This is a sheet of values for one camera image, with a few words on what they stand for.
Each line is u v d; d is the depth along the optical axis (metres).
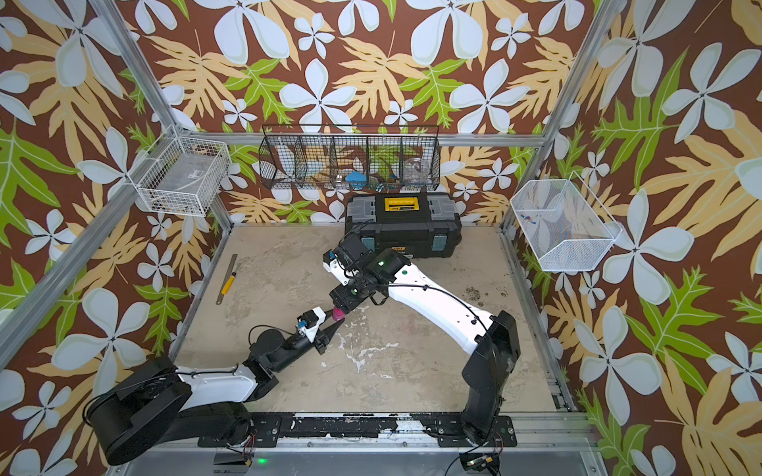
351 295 0.66
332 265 0.68
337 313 0.75
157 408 0.43
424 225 0.99
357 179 0.93
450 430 0.74
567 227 0.84
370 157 0.94
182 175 0.86
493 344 0.42
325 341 0.72
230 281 1.03
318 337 0.70
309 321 0.64
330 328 0.73
